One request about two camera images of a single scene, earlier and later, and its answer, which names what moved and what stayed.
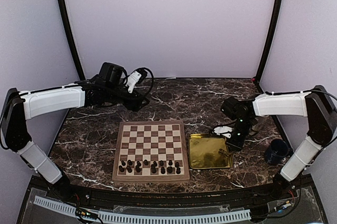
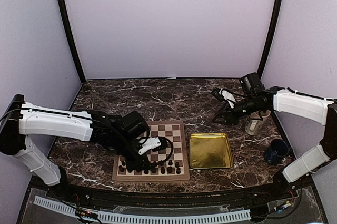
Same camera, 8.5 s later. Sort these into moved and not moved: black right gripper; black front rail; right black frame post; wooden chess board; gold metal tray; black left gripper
Moved: black left gripper; black right gripper
Not moved: black front rail; right black frame post; wooden chess board; gold metal tray
